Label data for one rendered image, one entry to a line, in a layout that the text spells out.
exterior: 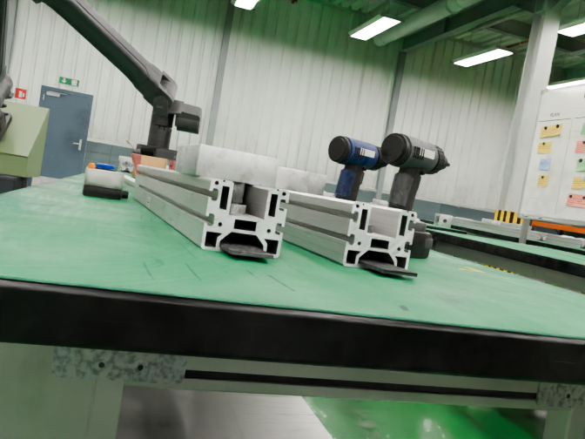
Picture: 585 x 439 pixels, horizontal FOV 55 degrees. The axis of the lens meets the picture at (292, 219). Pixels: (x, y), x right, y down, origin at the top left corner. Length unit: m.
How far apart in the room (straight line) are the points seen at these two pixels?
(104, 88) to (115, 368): 12.12
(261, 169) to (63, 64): 11.99
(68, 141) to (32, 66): 1.61
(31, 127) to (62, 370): 1.27
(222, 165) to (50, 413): 0.37
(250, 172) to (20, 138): 1.04
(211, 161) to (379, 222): 0.25
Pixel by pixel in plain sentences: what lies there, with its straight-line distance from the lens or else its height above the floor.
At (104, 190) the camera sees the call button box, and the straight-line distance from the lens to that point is 1.29.
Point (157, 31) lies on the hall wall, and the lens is 12.83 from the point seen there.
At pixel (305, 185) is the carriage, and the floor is 0.88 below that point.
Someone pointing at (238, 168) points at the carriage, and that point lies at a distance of 0.74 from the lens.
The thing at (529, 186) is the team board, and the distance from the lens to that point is 4.67.
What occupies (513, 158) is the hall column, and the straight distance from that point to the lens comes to 9.62.
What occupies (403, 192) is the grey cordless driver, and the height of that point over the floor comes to 0.90.
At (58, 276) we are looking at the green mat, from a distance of 0.43.
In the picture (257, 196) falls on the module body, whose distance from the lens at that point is 0.72.
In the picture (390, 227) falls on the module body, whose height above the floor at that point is 0.84.
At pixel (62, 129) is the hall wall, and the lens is 12.54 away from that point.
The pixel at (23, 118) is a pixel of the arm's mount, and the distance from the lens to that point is 1.76.
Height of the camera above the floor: 0.87
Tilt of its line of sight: 3 degrees down
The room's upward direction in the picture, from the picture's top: 10 degrees clockwise
